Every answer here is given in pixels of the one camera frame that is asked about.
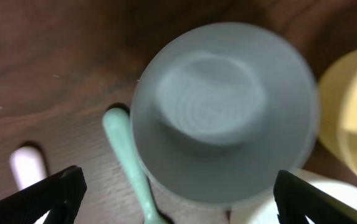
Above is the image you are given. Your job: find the yellow plastic bowl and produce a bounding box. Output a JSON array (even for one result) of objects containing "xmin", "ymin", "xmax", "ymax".
[{"xmin": 318, "ymin": 50, "xmax": 357, "ymax": 175}]

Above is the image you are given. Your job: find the grey plastic bowl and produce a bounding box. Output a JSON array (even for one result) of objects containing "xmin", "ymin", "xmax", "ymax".
[{"xmin": 130, "ymin": 22, "xmax": 320, "ymax": 207}]

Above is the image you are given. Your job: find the mint green plastic spoon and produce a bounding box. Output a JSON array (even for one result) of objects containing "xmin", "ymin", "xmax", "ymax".
[{"xmin": 102, "ymin": 108, "xmax": 168, "ymax": 224}]

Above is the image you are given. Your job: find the white plastic fork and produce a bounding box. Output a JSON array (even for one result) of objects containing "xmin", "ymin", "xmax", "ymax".
[{"xmin": 9, "ymin": 145, "xmax": 50, "ymax": 224}]

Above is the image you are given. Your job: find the white plastic bowl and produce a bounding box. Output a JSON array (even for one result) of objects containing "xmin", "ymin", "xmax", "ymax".
[{"xmin": 229, "ymin": 169, "xmax": 357, "ymax": 224}]

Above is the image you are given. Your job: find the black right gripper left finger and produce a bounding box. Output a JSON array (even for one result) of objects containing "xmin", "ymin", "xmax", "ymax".
[{"xmin": 0, "ymin": 166, "xmax": 87, "ymax": 224}]

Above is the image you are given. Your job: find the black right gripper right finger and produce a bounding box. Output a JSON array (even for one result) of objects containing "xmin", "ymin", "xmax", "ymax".
[{"xmin": 273, "ymin": 170, "xmax": 357, "ymax": 224}]

